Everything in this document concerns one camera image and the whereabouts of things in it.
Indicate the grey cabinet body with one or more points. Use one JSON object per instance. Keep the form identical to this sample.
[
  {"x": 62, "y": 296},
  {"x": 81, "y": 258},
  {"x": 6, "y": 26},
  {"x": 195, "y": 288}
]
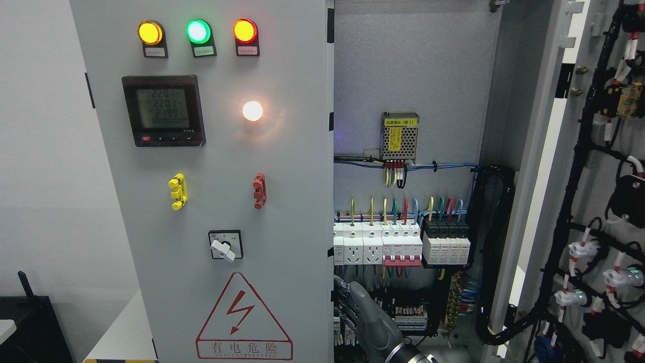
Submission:
[{"x": 482, "y": 76}]

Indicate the grey cabinet door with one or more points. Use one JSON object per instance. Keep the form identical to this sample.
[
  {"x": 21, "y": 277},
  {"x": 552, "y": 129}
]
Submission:
[
  {"x": 288, "y": 69},
  {"x": 581, "y": 298}
]

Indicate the red indicator lamp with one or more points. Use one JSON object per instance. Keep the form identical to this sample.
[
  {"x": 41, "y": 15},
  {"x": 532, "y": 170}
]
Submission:
[{"x": 245, "y": 31}]

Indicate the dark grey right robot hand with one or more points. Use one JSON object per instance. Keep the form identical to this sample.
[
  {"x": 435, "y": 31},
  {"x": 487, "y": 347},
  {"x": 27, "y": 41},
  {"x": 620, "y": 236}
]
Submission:
[{"x": 375, "y": 330}]

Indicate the black white surge protector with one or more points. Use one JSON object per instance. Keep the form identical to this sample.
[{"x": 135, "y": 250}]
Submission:
[{"x": 446, "y": 244}]

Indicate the black digital power meter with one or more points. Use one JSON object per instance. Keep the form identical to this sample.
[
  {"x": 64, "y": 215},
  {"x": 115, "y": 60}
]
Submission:
[{"x": 165, "y": 111}]

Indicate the yellow terminal post block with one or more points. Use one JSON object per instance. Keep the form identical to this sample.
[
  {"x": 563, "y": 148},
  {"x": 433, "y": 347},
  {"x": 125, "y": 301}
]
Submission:
[{"x": 178, "y": 191}]

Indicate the green indicator lamp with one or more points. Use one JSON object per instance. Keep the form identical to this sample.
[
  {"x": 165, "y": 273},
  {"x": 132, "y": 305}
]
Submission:
[{"x": 198, "y": 31}]

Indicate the white glowing indicator lamp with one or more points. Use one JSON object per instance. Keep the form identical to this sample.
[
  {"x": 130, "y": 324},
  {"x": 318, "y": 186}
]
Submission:
[{"x": 252, "y": 111}]

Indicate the yellow indicator lamp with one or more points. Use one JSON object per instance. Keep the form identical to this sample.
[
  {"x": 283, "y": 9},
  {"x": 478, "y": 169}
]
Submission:
[{"x": 150, "y": 32}]

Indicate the red electric hazard warning sticker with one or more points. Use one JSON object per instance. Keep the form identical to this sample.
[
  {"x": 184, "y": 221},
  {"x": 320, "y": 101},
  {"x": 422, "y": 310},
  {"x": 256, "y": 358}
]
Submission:
[{"x": 242, "y": 327}]

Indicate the white socket breaker row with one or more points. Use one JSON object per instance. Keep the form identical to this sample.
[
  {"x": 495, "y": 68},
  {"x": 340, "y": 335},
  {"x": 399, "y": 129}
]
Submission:
[{"x": 377, "y": 243}]

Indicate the white rotary selector switch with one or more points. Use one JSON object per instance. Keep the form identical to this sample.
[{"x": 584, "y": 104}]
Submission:
[{"x": 226, "y": 244}]

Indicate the metal mesh power supply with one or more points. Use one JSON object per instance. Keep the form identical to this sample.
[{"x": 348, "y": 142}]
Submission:
[{"x": 399, "y": 135}]

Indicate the black box with antenna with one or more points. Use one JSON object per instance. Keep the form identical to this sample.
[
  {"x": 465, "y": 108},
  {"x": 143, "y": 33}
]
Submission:
[{"x": 38, "y": 336}]

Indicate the lower relay terminal row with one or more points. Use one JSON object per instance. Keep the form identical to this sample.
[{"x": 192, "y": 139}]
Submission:
[{"x": 406, "y": 308}]

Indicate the red terminal post block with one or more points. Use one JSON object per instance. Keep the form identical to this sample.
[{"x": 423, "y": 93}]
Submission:
[{"x": 260, "y": 193}]

